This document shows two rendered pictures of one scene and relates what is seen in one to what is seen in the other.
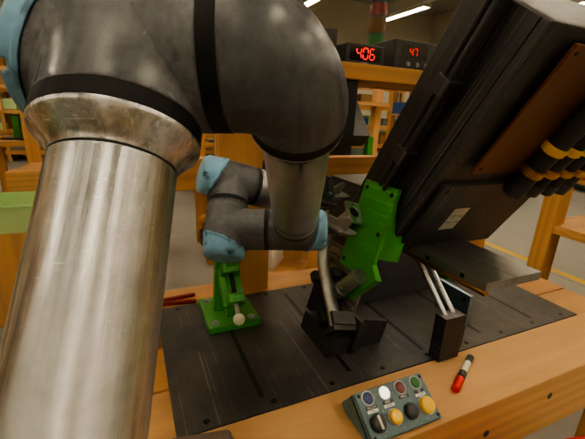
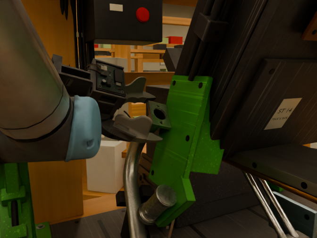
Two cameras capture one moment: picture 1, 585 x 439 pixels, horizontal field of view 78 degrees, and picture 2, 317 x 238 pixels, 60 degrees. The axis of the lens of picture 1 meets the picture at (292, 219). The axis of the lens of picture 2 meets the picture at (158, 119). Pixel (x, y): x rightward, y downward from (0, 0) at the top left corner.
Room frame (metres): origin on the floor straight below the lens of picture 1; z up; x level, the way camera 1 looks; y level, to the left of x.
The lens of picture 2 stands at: (0.29, -0.13, 1.28)
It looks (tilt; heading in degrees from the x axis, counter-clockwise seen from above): 10 degrees down; 359
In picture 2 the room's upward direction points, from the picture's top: straight up
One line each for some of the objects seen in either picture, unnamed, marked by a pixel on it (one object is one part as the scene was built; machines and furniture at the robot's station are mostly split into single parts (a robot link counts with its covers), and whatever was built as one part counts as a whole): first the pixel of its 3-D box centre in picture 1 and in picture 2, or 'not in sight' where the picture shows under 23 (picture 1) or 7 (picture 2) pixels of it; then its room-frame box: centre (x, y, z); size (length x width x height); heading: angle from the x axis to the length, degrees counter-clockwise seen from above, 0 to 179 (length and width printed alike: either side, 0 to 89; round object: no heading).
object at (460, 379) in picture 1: (463, 372); not in sight; (0.64, -0.38, 0.91); 0.13 x 0.02 x 0.02; 143
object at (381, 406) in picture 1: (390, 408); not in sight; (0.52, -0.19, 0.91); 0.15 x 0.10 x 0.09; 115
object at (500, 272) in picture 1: (438, 248); (266, 155); (0.82, -0.36, 1.11); 0.39 x 0.16 x 0.03; 25
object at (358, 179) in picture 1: (383, 233); (206, 145); (1.04, -0.28, 1.07); 0.30 x 0.18 x 0.34; 115
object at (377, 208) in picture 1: (379, 227); (192, 131); (0.79, -0.20, 1.17); 0.13 x 0.12 x 0.20; 115
